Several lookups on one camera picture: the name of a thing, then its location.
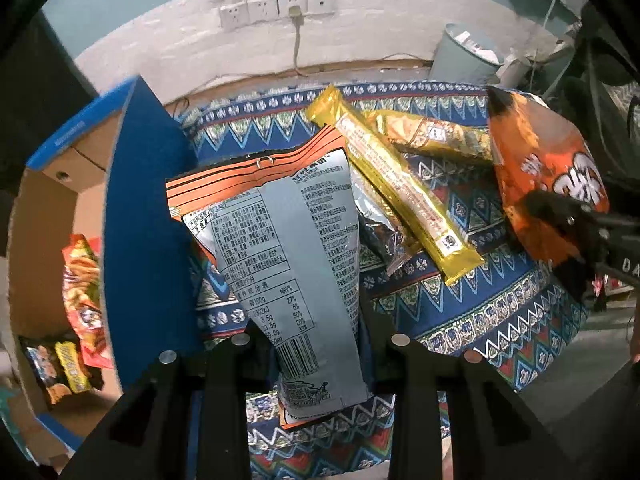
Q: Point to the pale blue waste bin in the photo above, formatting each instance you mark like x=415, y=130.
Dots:
x=465, y=55

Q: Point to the small dark blue snack packet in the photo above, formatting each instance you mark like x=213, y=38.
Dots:
x=45, y=367

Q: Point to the blue cardboard box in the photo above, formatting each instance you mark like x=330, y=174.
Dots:
x=145, y=220

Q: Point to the red spicy sticks packet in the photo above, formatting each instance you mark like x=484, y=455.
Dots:
x=80, y=280

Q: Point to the silver orange snack bag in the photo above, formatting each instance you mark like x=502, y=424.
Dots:
x=290, y=260

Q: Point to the silver brown snack packet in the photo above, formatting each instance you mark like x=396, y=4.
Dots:
x=385, y=235

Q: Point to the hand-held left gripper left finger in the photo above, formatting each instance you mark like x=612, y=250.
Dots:
x=225, y=390

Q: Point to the long golden biscuit packet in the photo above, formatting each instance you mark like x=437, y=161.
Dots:
x=440, y=135

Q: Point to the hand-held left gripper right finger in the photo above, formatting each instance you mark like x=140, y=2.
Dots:
x=425, y=390

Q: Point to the white plastic fixture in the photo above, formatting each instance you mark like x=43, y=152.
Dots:
x=525, y=60

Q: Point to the orange-red snack packet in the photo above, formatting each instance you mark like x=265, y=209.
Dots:
x=97, y=352

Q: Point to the white wall socket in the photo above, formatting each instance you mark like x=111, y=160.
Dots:
x=262, y=10
x=291, y=0
x=233, y=15
x=320, y=2

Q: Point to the long yellow biscuit packet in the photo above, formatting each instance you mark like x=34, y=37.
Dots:
x=400, y=185

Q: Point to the black chair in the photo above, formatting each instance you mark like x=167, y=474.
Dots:
x=600, y=60

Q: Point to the patterned blue blanket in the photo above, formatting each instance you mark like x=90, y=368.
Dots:
x=475, y=300

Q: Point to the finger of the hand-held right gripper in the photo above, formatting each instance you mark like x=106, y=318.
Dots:
x=587, y=275
x=560, y=207

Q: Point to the orange black chips bag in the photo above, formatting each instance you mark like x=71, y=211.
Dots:
x=540, y=160

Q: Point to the small yellow snack packet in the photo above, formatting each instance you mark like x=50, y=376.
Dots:
x=72, y=367

